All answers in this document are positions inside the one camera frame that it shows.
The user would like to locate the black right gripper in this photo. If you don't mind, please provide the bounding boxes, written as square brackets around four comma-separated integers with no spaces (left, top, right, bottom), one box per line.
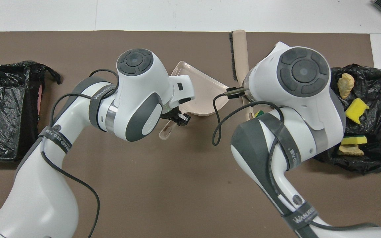
[226,89,248,99]

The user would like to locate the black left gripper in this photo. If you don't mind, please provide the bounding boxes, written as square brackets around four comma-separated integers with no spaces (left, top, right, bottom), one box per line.
[162,107,191,127]

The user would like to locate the beige plastic dustpan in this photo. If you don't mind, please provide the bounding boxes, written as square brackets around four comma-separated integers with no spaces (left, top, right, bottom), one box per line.
[159,60,231,140]

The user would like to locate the beige hand brush black bristles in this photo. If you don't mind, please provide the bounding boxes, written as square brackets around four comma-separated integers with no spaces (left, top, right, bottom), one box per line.
[229,30,254,121]

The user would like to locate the striped croissant bread piece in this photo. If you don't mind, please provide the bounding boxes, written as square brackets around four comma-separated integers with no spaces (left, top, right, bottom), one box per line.
[338,73,355,99]

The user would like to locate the large yellow sponge piece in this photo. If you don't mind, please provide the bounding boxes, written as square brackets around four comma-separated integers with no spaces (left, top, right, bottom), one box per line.
[344,98,370,125]

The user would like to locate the small yellow sponge piece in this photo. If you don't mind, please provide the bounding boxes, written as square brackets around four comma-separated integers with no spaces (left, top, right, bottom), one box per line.
[340,135,368,146]

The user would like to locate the brown paper table mat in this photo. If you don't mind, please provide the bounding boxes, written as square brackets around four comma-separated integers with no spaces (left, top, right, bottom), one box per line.
[0,31,381,238]

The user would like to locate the pale flat bread piece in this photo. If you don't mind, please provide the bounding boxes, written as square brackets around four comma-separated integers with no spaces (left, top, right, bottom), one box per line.
[338,145,364,156]

